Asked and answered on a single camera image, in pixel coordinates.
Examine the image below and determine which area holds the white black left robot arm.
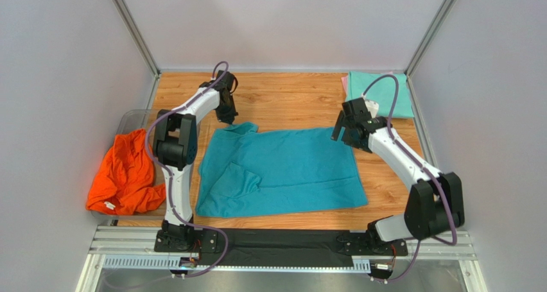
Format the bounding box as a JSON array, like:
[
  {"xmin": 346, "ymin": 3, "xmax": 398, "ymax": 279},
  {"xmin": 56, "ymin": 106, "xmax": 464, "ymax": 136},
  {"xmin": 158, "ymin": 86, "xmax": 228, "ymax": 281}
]
[{"xmin": 151, "ymin": 70, "xmax": 238, "ymax": 252}]

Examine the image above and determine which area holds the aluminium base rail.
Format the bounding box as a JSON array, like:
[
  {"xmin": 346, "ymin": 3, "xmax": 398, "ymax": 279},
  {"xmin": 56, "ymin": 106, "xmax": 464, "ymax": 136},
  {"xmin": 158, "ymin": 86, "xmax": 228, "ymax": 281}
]
[{"xmin": 76, "ymin": 226, "xmax": 486, "ymax": 291}]

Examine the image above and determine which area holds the folded mint green t-shirt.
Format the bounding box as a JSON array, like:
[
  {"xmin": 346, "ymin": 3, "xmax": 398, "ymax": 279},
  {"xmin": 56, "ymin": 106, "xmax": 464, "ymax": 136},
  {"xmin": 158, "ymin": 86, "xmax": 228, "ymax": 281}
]
[{"xmin": 345, "ymin": 71, "xmax": 414, "ymax": 119}]

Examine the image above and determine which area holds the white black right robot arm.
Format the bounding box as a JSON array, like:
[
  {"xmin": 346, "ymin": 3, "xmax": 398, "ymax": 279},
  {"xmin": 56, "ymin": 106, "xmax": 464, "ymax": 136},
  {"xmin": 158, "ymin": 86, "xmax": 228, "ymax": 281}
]
[{"xmin": 331, "ymin": 98, "xmax": 465, "ymax": 245}]

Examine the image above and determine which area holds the black table edge strip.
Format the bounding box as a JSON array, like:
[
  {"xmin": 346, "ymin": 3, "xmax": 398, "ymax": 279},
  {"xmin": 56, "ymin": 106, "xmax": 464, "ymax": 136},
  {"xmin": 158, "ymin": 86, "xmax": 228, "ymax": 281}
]
[{"xmin": 153, "ymin": 227, "xmax": 409, "ymax": 268}]

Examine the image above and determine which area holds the folded pink t-shirt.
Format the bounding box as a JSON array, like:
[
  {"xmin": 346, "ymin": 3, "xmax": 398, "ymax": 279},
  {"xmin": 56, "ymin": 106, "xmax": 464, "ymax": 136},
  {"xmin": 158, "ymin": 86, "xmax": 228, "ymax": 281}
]
[{"xmin": 342, "ymin": 71, "xmax": 395, "ymax": 106}]

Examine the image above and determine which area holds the orange crumpled t-shirt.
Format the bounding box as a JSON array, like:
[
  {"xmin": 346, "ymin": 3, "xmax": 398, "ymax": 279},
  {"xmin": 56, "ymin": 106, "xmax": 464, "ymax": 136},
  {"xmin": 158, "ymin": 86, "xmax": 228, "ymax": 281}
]
[{"xmin": 85, "ymin": 128, "xmax": 166, "ymax": 216}]

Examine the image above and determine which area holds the clear plastic bin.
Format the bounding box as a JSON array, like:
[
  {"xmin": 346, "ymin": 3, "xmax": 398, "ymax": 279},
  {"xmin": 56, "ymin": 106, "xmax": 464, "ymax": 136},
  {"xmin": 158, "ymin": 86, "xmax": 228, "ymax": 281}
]
[{"xmin": 85, "ymin": 109, "xmax": 166, "ymax": 220}]

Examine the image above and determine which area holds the teal blue t-shirt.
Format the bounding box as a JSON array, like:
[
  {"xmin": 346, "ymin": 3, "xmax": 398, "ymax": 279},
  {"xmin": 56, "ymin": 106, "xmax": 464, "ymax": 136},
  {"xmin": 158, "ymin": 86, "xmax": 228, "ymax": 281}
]
[{"xmin": 195, "ymin": 122, "xmax": 368, "ymax": 218}]

